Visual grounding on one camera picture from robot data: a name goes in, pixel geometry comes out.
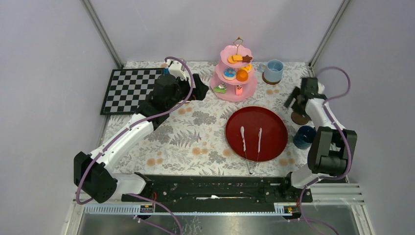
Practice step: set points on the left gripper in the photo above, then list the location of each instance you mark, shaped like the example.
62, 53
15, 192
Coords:
198, 93

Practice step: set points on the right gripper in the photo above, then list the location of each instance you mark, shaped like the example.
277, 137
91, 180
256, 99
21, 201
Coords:
294, 94

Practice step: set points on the green cake slice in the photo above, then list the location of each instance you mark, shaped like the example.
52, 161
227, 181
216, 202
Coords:
221, 88

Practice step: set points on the dark brown wooden coaster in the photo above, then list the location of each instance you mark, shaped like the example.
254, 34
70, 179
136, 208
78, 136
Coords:
299, 119

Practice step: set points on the blue iced donut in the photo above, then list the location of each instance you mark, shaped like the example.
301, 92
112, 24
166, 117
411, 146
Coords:
229, 73

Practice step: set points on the pink layered cake slice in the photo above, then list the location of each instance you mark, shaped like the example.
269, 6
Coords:
238, 90

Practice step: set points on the light blue mug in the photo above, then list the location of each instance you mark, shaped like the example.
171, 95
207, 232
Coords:
272, 70

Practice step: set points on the round yellow biscuit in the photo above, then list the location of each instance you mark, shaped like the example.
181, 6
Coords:
231, 60

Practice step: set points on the orange round tart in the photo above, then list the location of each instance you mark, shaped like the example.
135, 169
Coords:
242, 75

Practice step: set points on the light brown wooden saucer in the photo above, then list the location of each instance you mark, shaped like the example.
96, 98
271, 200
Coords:
270, 82

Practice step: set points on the dark blue mug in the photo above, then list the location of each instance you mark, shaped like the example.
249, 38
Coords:
304, 137

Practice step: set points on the square yellow cracker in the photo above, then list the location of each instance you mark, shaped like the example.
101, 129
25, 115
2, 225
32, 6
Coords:
237, 58

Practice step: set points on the white handled metal tongs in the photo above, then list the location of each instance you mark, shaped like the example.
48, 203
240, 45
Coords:
251, 143

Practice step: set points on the yellow iced donut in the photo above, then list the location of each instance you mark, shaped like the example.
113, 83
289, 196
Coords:
247, 68

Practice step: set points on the brown star cookie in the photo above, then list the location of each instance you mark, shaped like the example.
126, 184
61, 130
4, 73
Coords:
247, 59

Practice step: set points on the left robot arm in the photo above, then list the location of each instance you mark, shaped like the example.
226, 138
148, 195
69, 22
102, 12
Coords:
93, 172

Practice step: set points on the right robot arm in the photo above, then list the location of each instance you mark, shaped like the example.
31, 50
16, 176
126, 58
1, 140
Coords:
331, 152

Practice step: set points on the pink three-tier cake stand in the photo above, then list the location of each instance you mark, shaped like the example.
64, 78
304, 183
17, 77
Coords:
249, 86

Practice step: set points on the floral table cloth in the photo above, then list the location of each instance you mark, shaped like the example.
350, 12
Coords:
192, 140

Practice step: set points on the dark red round tray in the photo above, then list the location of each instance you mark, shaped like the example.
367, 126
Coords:
274, 135

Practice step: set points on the black and white chessboard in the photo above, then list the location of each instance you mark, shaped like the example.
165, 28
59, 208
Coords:
127, 89

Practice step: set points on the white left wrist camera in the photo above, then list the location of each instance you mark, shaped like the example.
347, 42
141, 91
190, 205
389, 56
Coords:
175, 68

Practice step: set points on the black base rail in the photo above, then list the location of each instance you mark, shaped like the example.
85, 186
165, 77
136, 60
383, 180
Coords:
215, 194

